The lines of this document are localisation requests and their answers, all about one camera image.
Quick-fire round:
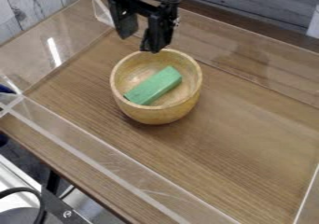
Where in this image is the clear acrylic tray wall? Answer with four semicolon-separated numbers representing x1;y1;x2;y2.
0;0;319;224

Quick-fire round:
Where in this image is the black table leg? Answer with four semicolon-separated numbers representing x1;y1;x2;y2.
47;171;62;195

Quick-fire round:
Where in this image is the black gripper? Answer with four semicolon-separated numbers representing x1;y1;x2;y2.
107;0;179;53

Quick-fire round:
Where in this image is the brown wooden bowl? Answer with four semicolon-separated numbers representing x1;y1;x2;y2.
110;49;203;125

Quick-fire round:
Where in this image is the black cable loop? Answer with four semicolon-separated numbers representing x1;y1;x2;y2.
0;187;47;224

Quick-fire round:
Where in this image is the blue object at left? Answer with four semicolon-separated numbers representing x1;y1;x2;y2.
0;84;16;94

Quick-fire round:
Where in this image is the black metal bracket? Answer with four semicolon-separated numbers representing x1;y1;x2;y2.
42;189;92;224

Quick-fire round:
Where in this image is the green rectangular block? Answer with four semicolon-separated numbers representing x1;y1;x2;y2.
123;66;182;105

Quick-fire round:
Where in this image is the clear acrylic corner bracket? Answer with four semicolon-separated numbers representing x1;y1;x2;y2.
92;0;115;27

